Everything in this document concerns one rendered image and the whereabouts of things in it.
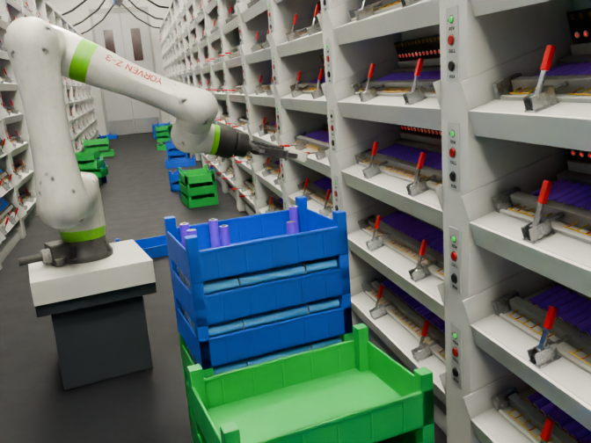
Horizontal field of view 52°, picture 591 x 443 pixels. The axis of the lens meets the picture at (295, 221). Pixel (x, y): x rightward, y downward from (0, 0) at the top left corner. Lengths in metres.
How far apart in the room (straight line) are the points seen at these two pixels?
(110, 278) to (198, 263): 0.70
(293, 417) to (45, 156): 0.98
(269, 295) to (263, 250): 0.09
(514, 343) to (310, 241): 0.39
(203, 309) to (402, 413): 0.39
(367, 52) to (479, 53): 0.70
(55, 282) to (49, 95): 0.48
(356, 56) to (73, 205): 0.85
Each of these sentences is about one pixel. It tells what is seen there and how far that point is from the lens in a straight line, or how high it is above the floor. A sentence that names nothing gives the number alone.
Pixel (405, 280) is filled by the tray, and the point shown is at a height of 0.34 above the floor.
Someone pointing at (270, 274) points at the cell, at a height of 0.47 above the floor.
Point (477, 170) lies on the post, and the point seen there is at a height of 0.63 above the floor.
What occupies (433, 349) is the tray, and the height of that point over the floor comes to 0.17.
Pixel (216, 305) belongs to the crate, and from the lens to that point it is 1.07.
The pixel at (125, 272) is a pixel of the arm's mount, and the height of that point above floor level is 0.33.
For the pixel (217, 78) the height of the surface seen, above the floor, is 0.83.
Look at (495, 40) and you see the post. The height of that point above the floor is 0.84.
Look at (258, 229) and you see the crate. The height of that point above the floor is 0.50.
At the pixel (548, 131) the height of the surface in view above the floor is 0.71.
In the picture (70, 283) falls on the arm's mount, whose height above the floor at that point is 0.32.
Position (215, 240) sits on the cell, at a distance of 1.20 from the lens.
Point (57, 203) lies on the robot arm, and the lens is 1.62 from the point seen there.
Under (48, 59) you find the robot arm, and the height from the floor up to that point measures 0.89.
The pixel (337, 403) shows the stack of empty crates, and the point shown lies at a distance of 0.96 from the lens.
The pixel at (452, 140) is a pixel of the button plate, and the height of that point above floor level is 0.68.
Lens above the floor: 0.81
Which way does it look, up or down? 14 degrees down
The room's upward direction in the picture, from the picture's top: 4 degrees counter-clockwise
